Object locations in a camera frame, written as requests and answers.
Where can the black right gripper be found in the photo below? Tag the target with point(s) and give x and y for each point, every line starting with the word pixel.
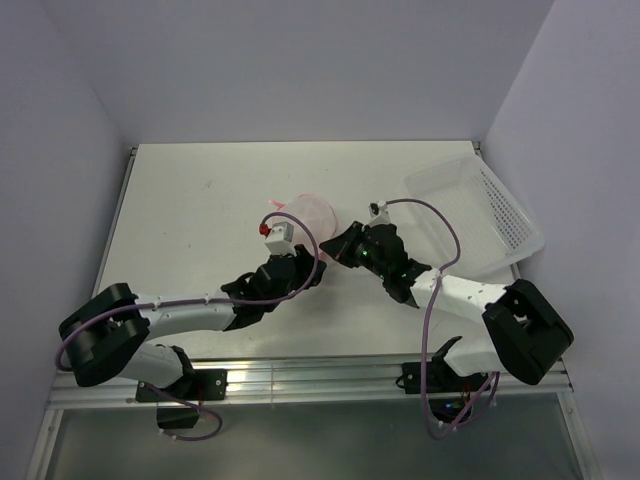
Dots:
pixel 340 247

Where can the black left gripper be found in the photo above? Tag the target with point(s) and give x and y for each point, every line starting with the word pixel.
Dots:
pixel 306 265

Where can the white mesh laundry bag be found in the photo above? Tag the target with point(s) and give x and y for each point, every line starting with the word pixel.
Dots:
pixel 314 212

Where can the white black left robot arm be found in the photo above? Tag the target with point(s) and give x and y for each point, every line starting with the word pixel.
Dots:
pixel 112 334

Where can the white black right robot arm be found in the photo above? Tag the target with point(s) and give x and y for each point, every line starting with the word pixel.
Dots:
pixel 524 335

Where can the white perforated plastic basket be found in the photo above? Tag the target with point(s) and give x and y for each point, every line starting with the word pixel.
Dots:
pixel 493 229

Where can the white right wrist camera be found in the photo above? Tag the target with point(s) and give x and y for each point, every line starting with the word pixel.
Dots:
pixel 379 214

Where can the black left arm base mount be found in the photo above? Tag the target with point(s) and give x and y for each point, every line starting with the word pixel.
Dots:
pixel 182 404

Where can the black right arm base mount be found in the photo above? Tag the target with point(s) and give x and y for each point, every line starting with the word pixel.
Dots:
pixel 440 379

